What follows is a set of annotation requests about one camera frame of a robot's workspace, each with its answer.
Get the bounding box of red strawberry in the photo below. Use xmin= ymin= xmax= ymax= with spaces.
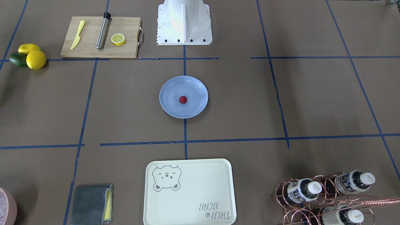
xmin=179 ymin=96 xmax=188 ymax=104

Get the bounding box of pink bowl of ice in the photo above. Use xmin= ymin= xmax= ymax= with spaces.
xmin=0 ymin=188 xmax=18 ymax=225

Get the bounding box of yellow plastic knife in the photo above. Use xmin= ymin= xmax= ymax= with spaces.
xmin=70 ymin=20 xmax=86 ymax=50

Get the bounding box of elongated yellow lemon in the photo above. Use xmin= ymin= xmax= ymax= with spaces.
xmin=18 ymin=43 xmax=41 ymax=55

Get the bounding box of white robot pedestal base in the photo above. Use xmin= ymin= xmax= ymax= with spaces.
xmin=156 ymin=0 xmax=213 ymax=46

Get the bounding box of copper wire bottle rack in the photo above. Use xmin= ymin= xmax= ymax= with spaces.
xmin=271 ymin=173 xmax=399 ymax=225

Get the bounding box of round yellow lemon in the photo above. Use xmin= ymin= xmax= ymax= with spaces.
xmin=26 ymin=50 xmax=47 ymax=70

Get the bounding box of green avocado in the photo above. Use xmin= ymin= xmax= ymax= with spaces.
xmin=9 ymin=53 xmax=27 ymax=68

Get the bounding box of tea bottle white cap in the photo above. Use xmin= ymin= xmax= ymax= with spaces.
xmin=283 ymin=178 xmax=323 ymax=205

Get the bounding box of cream bear tray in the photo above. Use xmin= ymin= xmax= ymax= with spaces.
xmin=143 ymin=158 xmax=237 ymax=225

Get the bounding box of grey yellow folded cloth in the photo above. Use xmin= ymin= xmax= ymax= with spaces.
xmin=70 ymin=184 xmax=114 ymax=225

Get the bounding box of lemon half slice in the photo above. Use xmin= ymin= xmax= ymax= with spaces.
xmin=111 ymin=33 xmax=126 ymax=46

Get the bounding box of blue plate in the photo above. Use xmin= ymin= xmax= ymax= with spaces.
xmin=159 ymin=76 xmax=209 ymax=119

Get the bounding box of wooden cutting board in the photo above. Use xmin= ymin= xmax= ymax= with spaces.
xmin=61 ymin=17 xmax=144 ymax=58

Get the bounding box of steel muddler black tip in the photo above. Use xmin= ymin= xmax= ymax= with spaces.
xmin=96 ymin=12 xmax=111 ymax=50

